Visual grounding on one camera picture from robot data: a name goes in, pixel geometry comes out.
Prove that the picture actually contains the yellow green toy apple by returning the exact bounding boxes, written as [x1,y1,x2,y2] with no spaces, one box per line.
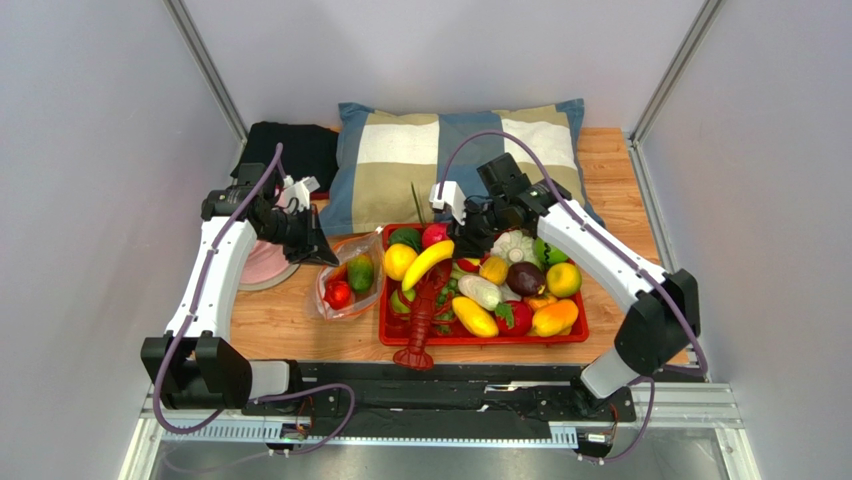
[546,262,583,298]

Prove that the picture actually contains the red toy pomegranate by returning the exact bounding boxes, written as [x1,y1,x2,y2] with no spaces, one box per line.
[421,223,449,250]

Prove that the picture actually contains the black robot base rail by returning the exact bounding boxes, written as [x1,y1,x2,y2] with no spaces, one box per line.
[242,362,643,442]

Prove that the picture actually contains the small green toy lime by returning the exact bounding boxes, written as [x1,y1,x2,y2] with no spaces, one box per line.
[390,288,416,315]

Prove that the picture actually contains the green toy watermelon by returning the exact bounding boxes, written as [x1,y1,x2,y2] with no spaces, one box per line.
[534,238,570,268]

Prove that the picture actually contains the clear orange zip top bag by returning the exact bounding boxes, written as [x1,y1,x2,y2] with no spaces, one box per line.
[311,227,386,321]

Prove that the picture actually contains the white toy garlic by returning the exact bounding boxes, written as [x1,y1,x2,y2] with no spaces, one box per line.
[490,230,541,267]

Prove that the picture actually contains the red toy lobster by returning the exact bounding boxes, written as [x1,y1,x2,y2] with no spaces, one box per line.
[392,260,453,371]

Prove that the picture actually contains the red plastic tray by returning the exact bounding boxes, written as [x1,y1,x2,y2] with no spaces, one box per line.
[379,224,589,350]

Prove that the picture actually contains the pink bucket hat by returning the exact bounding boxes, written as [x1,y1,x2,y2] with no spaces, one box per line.
[238,240,299,291]

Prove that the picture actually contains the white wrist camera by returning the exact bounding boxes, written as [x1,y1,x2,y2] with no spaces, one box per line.
[276,175,320,214]
[429,181,466,225]

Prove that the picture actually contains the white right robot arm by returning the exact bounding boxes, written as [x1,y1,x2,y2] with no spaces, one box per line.
[429,154,701,399]

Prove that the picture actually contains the red toy tomato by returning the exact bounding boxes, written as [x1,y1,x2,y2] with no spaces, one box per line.
[494,300,534,337]

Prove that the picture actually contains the small orange toy fruit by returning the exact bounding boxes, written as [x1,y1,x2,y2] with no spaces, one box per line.
[479,256,509,286]

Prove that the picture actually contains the blue beige checkered pillow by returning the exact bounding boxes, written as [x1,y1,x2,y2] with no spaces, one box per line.
[320,99,599,236]

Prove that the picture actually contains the green orange toy papaya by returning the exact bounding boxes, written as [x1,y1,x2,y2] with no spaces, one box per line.
[346,254,375,295]

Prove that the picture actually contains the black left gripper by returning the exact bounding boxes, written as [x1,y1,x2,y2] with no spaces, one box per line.
[259,204,339,268]

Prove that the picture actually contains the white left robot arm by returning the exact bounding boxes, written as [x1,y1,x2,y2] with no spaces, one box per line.
[140,163,339,410]

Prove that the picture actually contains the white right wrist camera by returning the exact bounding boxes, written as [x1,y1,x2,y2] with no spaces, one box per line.
[429,181,466,225]

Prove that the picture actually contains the dark purple toy eggplant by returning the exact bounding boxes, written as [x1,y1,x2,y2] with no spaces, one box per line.
[505,261,546,297]

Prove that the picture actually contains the orange yellow toy mango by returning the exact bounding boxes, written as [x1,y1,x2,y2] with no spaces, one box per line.
[532,299,579,338]

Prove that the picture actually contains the yellow toy banana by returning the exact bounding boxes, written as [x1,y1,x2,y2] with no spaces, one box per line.
[400,240,455,290]

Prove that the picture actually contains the red toy apple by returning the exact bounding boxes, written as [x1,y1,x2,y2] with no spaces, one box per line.
[323,280,354,310]

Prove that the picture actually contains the yellow toy lemon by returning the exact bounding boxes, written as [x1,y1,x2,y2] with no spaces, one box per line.
[383,243,419,282]

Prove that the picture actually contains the yellow toy squash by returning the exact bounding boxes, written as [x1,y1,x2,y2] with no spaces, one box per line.
[451,297,499,338]

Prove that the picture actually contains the dark green toy vegetable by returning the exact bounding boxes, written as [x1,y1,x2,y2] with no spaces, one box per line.
[388,227,423,253]

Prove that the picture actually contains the black folded cloth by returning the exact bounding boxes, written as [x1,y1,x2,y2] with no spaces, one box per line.
[231,121,339,199]

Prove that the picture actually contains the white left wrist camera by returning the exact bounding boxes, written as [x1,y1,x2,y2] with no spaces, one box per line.
[276,175,320,214]

